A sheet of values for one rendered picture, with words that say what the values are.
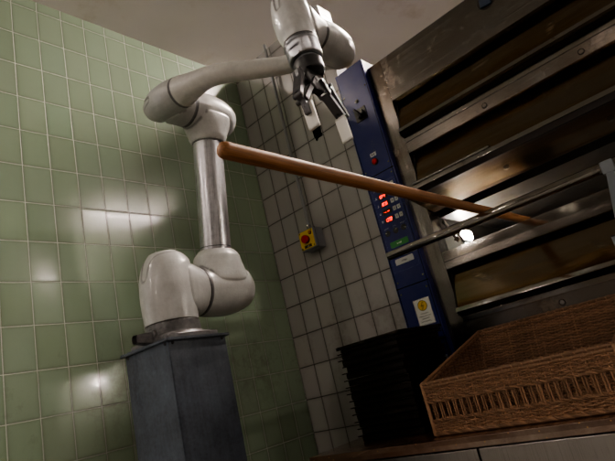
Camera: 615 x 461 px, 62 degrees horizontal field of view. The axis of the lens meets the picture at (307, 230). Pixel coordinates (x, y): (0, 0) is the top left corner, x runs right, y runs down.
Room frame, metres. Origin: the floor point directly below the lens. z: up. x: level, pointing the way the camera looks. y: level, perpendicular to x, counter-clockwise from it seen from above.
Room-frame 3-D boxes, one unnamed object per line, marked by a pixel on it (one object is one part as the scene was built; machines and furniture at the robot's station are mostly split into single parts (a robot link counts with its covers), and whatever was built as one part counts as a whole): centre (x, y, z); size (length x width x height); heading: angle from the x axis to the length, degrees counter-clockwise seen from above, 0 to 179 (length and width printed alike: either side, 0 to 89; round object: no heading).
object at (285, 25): (1.11, -0.10, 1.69); 0.13 x 0.11 x 0.16; 143
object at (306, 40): (1.10, -0.10, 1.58); 0.09 x 0.09 x 0.06
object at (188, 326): (1.45, 0.45, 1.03); 0.22 x 0.18 x 0.06; 145
